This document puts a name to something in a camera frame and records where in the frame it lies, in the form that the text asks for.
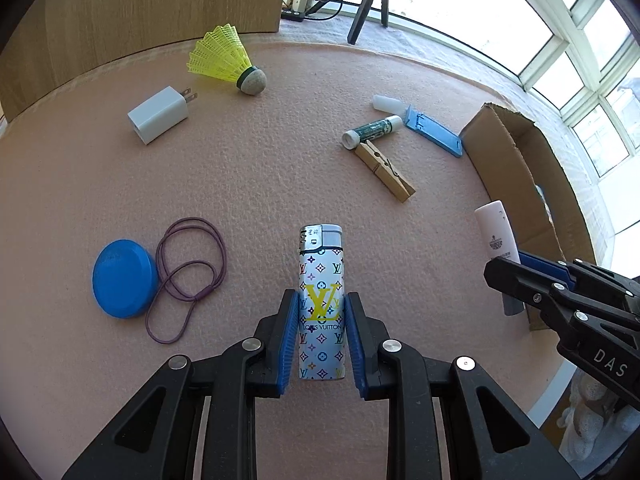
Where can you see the blue round lid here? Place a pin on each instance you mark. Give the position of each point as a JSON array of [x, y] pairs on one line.
[[122, 280]]

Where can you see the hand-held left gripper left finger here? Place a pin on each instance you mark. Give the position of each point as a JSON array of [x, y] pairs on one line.
[[289, 340]]

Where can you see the wooden clothespin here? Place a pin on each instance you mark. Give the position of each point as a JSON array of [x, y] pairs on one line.
[[385, 170]]

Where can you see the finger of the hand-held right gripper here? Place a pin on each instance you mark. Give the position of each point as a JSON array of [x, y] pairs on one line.
[[515, 277], [542, 265]]

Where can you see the white wall charger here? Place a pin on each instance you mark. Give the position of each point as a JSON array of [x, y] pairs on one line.
[[157, 115]]

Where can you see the patterned white lighter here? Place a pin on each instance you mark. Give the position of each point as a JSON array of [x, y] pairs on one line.
[[320, 280]]

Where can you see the yellow shuttlecock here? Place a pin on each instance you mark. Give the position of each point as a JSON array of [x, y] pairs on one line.
[[220, 55]]

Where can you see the person's right hand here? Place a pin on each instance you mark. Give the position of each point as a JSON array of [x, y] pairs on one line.
[[592, 420]]

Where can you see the large wooden board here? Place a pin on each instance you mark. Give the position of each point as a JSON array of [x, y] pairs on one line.
[[125, 10]]

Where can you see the green and white lip balm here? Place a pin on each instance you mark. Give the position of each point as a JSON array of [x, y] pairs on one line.
[[372, 130]]

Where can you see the white cosmetic tube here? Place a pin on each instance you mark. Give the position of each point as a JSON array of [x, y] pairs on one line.
[[495, 230]]

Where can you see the blue plastic tag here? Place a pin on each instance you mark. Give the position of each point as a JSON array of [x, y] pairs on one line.
[[435, 132]]

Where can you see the white window frame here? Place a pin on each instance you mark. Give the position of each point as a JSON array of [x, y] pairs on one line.
[[550, 45]]

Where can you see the white plastic cap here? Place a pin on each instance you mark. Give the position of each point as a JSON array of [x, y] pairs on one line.
[[387, 103]]

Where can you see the cardboard box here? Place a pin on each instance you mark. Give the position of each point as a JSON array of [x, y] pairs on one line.
[[505, 160]]

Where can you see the black power strip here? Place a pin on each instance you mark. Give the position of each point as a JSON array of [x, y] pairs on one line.
[[293, 15]]

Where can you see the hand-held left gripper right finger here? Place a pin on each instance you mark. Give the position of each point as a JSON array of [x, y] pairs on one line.
[[356, 345]]

